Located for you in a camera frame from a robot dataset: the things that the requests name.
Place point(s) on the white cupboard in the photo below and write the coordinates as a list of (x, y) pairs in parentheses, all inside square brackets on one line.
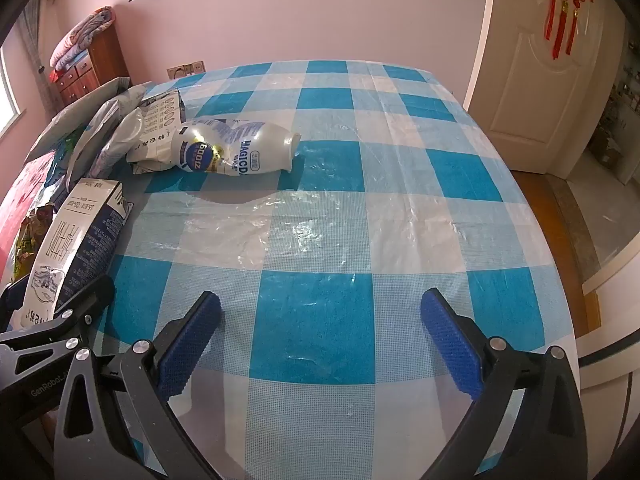
[(615, 360)]

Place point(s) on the white printed paper bag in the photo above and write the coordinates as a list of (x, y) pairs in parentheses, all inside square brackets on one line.
[(155, 130)]

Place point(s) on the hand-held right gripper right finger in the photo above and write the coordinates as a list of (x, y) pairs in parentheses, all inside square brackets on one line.
[(450, 345)]

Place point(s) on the black cardboard carton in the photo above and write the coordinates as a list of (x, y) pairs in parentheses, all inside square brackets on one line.
[(65, 245)]

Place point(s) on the blue checked tablecloth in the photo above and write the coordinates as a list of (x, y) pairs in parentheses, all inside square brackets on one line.
[(350, 210)]

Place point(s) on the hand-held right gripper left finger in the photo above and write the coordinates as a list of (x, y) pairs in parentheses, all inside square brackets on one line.
[(192, 340)]

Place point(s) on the grey foil bag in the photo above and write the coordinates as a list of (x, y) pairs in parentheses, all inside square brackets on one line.
[(107, 130), (70, 112)]

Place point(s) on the white door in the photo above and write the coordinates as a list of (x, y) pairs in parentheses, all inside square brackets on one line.
[(525, 85)]

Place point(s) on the pink printed bed blanket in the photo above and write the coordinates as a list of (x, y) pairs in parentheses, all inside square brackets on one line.
[(20, 195)]

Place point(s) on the small red box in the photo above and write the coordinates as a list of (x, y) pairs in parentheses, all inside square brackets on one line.
[(55, 75)]

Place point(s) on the window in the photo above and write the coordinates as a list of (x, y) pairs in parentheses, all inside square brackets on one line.
[(7, 95)]

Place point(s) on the brown wooden cabinet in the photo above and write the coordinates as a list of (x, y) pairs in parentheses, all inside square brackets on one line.
[(105, 60)]

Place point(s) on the crushed white plastic bottle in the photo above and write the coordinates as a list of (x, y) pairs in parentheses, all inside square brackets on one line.
[(240, 147)]

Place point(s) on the folded pink blankets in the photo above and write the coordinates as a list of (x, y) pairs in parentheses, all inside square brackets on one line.
[(80, 35)]

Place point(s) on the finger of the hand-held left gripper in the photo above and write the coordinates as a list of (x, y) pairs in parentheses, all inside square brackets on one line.
[(85, 307), (11, 296)]

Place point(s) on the grey curtain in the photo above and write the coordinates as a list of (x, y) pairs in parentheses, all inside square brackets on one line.
[(37, 50)]

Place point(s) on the beige wall socket row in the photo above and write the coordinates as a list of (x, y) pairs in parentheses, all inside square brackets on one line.
[(185, 68)]

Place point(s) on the green snack packet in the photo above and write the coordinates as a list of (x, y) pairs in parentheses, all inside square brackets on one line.
[(30, 240)]

